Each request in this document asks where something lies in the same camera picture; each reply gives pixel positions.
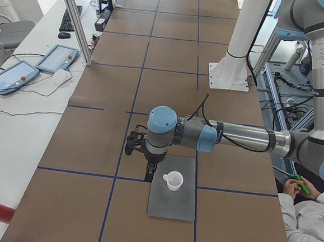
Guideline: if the blue teach pendant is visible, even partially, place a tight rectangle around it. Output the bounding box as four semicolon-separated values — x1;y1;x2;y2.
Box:
0;60;40;94
35;44;79;73

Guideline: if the aluminium frame post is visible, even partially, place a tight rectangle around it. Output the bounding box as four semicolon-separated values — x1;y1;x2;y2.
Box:
64;0;92;66

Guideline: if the aluminium rail frame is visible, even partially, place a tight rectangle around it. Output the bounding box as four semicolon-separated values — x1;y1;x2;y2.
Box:
255;31;289;130

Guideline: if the black computer mouse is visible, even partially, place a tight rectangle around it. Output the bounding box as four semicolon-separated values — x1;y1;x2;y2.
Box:
58;31;71;39

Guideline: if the white folded cloth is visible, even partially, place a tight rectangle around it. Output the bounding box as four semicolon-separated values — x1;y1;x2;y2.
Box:
52;69;72;87

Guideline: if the white ceramic cup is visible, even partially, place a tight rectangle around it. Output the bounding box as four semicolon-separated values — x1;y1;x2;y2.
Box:
163;171;184;191

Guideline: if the grey office chair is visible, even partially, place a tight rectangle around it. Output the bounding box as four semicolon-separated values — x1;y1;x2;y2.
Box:
0;3;36;54

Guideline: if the black box on table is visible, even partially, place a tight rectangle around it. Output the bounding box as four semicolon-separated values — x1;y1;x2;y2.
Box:
95;10;112;32

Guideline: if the green object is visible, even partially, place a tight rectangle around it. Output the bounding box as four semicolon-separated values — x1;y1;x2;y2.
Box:
289;174;310;194

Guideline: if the person's hand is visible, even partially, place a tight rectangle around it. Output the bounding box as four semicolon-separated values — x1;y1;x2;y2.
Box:
283;179;303;200

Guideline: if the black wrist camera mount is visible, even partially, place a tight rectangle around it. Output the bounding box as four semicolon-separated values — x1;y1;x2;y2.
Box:
124;124;147;155

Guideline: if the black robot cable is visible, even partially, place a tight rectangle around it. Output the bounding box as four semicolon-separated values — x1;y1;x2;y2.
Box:
184;92;316;156

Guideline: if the black keyboard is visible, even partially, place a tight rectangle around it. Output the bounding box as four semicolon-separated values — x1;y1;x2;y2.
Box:
59;9;74;32

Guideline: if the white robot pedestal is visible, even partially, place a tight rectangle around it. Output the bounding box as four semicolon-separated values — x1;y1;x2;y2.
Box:
209;0;273;92

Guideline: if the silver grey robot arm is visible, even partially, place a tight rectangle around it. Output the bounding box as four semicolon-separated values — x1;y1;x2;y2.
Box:
142;0;324;182

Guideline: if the far blue teach pendant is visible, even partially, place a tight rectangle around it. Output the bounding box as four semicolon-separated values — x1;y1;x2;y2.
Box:
35;44;79;73

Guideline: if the grey closed laptop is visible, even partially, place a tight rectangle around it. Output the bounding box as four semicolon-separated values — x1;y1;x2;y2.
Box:
147;155;196;221

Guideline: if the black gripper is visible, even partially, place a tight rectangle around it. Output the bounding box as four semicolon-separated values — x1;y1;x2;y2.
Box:
144;151;166;182

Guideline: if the near blue teach pendant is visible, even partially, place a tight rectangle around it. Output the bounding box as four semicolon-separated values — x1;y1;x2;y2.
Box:
0;60;40;94

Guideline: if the person in white coat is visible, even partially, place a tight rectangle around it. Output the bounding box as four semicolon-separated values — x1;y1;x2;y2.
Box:
278;177;324;242

